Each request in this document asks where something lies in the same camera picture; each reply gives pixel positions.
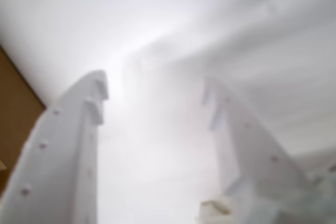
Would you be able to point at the brown cardboard box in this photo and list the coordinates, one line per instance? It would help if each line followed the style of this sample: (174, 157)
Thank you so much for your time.
(15, 103)

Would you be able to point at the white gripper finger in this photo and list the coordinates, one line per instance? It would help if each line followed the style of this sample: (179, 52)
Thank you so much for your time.
(57, 155)
(252, 155)

